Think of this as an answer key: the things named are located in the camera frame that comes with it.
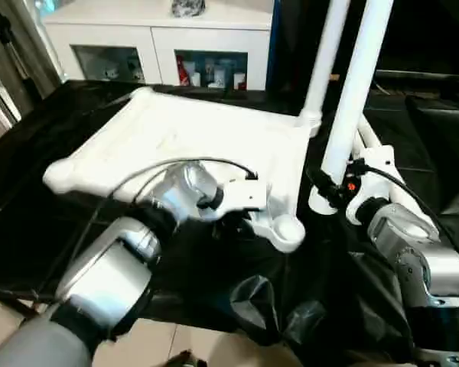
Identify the white plastic table top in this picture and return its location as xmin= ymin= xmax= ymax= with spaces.
xmin=42 ymin=86 xmax=323 ymax=255

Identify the grey metal bar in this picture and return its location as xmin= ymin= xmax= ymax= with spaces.
xmin=374 ymin=70 xmax=459 ymax=86

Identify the black mat cloth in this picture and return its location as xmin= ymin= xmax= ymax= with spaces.
xmin=0 ymin=78 xmax=459 ymax=367

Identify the white glass-door cabinet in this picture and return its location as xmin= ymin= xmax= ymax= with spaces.
xmin=44 ymin=0 xmax=275 ymax=92

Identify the grey bundle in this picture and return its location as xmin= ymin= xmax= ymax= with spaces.
xmin=171 ymin=0 xmax=207 ymax=18

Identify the grey curtain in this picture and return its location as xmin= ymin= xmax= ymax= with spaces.
xmin=0 ymin=0 xmax=68 ymax=128

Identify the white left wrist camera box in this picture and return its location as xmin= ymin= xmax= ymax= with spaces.
xmin=197 ymin=179 xmax=273 ymax=223

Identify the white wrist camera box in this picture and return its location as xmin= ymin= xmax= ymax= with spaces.
xmin=343 ymin=145 xmax=396 ymax=226
xmin=197 ymin=179 xmax=273 ymax=223

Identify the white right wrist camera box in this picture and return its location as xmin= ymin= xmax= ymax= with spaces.
xmin=343 ymin=145 xmax=396 ymax=226

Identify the black folding table frame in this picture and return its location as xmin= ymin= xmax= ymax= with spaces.
xmin=0 ymin=282 xmax=44 ymax=319

